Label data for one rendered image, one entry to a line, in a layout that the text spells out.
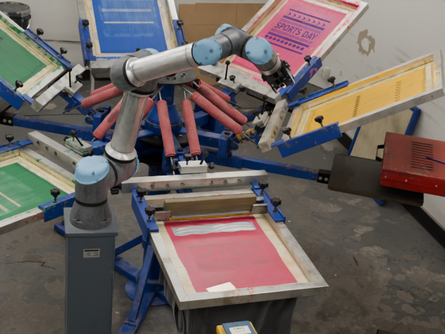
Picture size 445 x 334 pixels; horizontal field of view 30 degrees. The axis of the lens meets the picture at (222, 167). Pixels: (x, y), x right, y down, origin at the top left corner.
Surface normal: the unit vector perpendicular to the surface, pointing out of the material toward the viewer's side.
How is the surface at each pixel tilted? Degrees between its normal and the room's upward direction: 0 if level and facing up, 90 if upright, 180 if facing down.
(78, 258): 90
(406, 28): 90
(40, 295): 0
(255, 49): 55
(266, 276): 0
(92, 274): 90
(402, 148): 0
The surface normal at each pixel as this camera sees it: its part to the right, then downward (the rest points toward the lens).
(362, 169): 0.09, -0.89
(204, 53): -0.54, 0.33
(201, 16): 0.31, 0.23
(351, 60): -0.95, 0.05
